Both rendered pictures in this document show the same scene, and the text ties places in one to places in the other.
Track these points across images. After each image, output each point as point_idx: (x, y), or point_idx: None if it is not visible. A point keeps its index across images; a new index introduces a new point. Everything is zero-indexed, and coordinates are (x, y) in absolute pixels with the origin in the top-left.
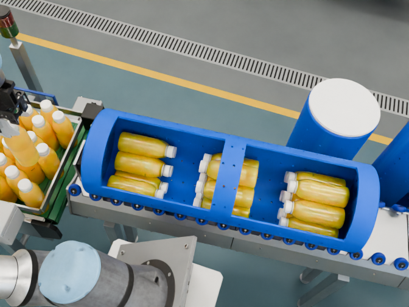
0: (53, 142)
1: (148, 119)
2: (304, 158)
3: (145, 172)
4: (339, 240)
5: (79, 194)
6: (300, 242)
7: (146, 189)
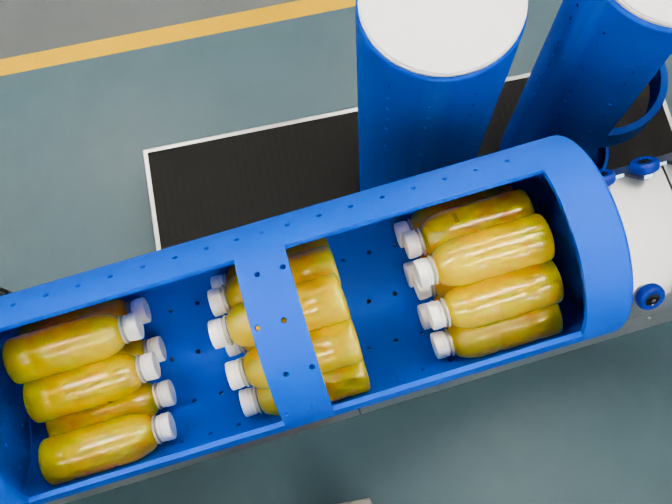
0: None
1: (38, 303)
2: (422, 208)
3: (105, 399)
4: (574, 338)
5: None
6: None
7: (129, 438)
